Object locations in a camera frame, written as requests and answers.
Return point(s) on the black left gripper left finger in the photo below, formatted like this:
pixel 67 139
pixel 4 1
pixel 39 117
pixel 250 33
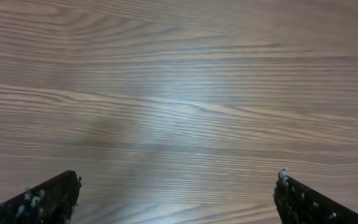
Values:
pixel 51 202

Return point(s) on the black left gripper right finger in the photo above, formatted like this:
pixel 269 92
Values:
pixel 297 203

